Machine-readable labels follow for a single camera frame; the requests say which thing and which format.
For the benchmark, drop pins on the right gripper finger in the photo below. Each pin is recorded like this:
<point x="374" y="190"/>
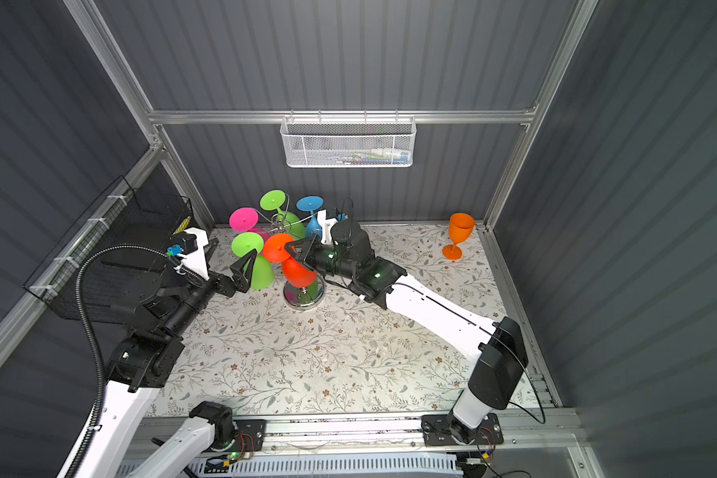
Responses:
<point x="295" y="266"/>
<point x="302" y="248"/>

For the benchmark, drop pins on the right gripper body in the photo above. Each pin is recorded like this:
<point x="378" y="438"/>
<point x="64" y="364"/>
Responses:
<point x="327" y="260"/>

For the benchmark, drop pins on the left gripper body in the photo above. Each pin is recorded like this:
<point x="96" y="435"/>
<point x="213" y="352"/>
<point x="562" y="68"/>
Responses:
<point x="196" y="299"/>

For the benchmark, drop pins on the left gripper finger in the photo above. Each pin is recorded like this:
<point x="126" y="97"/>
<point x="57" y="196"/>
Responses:
<point x="241" y="280"/>
<point x="247" y="261"/>

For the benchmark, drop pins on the red wine glass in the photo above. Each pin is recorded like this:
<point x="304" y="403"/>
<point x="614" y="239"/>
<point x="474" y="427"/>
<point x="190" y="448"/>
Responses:
<point x="296" y="274"/>

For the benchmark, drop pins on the chrome wine glass rack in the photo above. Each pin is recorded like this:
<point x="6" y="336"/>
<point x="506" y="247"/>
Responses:
<point x="303" y="289"/>

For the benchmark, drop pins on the orange wine glass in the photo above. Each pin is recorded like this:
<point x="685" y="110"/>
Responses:
<point x="461" y="226"/>

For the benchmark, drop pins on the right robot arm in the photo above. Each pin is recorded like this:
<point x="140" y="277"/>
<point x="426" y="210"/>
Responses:
<point x="495" y="348"/>

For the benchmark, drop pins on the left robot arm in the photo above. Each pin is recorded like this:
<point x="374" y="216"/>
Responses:
<point x="130" y="380"/>

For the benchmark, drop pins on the yellow-green wine glass front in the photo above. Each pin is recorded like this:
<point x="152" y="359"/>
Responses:
<point x="262" y="271"/>

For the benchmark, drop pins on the blue wine glass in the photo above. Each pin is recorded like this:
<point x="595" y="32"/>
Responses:
<point x="312" y="204"/>

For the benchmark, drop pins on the pink wine glass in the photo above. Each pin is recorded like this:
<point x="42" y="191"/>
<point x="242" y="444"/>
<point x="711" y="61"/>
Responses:
<point x="246" y="219"/>

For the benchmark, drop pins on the green wine glass back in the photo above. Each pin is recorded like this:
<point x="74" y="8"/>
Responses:
<point x="284" y="212"/>

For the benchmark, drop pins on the yellow marker in basket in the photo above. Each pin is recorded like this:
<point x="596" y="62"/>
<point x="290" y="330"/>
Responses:
<point x="183" y="225"/>

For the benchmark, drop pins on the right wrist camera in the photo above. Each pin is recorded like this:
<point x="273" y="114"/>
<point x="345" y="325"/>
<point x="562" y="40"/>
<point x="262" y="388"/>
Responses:
<point x="326" y="225"/>

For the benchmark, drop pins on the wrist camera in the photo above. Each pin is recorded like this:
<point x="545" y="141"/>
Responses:
<point x="326" y="225"/>
<point x="186" y="250"/>

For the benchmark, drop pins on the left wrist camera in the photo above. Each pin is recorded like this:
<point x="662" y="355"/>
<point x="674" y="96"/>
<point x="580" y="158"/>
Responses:
<point x="186" y="250"/>

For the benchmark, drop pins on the black wire wall basket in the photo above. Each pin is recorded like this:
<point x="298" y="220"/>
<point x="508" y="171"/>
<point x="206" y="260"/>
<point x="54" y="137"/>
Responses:
<point x="123" y="214"/>

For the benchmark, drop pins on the white wire wall basket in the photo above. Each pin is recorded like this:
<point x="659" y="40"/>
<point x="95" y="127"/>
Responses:
<point x="348" y="144"/>

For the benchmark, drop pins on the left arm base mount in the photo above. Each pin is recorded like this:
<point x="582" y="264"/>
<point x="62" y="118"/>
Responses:
<point x="240" y="436"/>

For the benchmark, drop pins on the white perforated cable tray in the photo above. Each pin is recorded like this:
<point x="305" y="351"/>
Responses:
<point x="415" y="464"/>

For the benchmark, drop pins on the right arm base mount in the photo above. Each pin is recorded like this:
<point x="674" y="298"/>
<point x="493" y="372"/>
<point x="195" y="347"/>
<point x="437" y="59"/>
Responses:
<point x="441" y="430"/>

